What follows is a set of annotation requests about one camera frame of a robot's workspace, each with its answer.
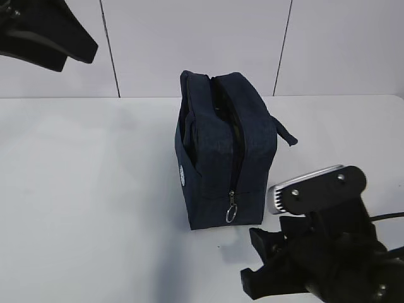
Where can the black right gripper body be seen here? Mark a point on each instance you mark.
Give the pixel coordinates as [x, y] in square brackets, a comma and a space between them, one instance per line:
[334, 253]

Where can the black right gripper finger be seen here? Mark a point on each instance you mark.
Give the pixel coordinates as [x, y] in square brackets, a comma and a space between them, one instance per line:
[275, 279]
[271, 246]

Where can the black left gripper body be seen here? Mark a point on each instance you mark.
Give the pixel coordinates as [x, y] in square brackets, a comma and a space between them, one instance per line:
[12, 15]

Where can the navy blue lunch bag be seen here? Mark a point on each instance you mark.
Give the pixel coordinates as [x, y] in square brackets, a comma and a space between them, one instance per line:
[225, 143]

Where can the silver wrist camera on right gripper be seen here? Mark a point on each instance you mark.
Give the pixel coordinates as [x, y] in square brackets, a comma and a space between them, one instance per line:
[318, 190]

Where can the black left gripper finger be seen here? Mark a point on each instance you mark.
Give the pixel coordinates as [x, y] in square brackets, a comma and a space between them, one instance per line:
[49, 52]
[81, 46]

